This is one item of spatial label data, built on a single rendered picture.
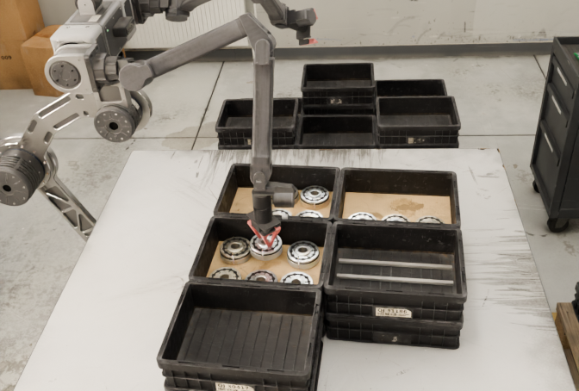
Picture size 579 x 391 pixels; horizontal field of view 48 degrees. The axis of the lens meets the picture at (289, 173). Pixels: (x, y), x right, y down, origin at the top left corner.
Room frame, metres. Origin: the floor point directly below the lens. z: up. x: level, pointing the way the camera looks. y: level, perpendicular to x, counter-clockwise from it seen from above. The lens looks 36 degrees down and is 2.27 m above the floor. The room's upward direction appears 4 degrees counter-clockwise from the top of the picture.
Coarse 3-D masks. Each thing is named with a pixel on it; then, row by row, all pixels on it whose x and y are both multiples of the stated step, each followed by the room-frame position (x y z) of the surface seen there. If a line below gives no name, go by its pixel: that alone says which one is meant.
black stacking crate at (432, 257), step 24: (336, 240) 1.56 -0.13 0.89; (360, 240) 1.57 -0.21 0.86; (384, 240) 1.56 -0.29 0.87; (408, 240) 1.54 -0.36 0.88; (432, 240) 1.53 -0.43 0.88; (456, 240) 1.50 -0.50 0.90; (336, 264) 1.51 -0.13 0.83; (360, 264) 1.50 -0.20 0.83; (456, 264) 1.44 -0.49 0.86; (384, 288) 1.39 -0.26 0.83; (408, 288) 1.39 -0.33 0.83; (432, 288) 1.38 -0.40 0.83; (456, 288) 1.37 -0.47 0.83; (336, 312) 1.31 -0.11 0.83; (360, 312) 1.30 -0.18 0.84; (432, 312) 1.26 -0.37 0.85; (456, 312) 1.25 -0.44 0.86
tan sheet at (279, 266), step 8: (216, 248) 1.63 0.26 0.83; (320, 248) 1.59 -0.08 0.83; (216, 256) 1.59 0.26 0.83; (280, 256) 1.57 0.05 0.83; (320, 256) 1.55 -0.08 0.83; (216, 264) 1.55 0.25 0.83; (224, 264) 1.55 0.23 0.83; (240, 264) 1.54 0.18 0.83; (248, 264) 1.54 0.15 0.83; (256, 264) 1.53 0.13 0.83; (264, 264) 1.53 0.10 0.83; (272, 264) 1.53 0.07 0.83; (280, 264) 1.53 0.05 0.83; (288, 264) 1.52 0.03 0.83; (320, 264) 1.51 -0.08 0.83; (208, 272) 1.52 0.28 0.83; (240, 272) 1.50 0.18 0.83; (248, 272) 1.50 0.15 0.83; (280, 272) 1.49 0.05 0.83; (288, 272) 1.49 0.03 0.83; (304, 272) 1.48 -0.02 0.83; (312, 272) 1.48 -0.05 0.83; (280, 280) 1.46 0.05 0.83
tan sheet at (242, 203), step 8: (240, 192) 1.92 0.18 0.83; (248, 192) 1.92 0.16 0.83; (240, 200) 1.88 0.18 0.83; (248, 200) 1.87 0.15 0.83; (232, 208) 1.83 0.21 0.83; (240, 208) 1.83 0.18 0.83; (248, 208) 1.82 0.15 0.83; (272, 208) 1.81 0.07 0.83; (288, 208) 1.81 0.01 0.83; (296, 208) 1.80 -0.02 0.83; (304, 208) 1.80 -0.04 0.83; (328, 208) 1.79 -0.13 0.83; (328, 216) 1.75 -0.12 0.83
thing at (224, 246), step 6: (228, 240) 1.63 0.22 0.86; (234, 240) 1.62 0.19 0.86; (240, 240) 1.62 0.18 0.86; (246, 240) 1.62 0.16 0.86; (222, 246) 1.60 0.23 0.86; (246, 246) 1.59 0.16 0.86; (222, 252) 1.57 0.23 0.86; (228, 252) 1.57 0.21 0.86; (234, 252) 1.56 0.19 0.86; (240, 252) 1.56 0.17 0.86; (246, 252) 1.56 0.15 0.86; (234, 258) 1.54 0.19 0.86
